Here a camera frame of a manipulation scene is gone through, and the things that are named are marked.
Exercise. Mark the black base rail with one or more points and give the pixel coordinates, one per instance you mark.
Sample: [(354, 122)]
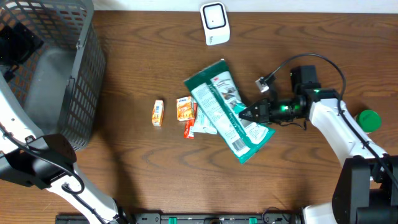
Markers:
[(273, 217)]

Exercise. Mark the red snack packet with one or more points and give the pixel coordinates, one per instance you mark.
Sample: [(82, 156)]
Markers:
[(188, 132)]

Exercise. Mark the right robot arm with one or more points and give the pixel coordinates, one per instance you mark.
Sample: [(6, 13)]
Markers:
[(365, 192)]

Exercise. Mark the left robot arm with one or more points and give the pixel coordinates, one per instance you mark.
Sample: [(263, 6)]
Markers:
[(49, 162)]

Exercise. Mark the white toilet wipes pack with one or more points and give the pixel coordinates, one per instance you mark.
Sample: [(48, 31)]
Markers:
[(202, 123)]

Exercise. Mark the white barcode scanner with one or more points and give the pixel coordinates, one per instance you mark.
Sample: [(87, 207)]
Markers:
[(215, 23)]

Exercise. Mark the grey plastic mesh basket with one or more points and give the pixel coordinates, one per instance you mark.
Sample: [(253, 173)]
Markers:
[(52, 69)]

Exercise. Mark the green 3M package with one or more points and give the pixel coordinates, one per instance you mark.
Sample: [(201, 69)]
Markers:
[(214, 89)]

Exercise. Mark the orange white tissue pack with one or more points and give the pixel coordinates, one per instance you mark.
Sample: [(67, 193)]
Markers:
[(185, 109)]

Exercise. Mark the green lid seasoning jar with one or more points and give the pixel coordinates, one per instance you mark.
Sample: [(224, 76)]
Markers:
[(368, 120)]

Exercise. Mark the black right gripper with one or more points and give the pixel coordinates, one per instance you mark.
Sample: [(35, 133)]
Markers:
[(264, 112)]

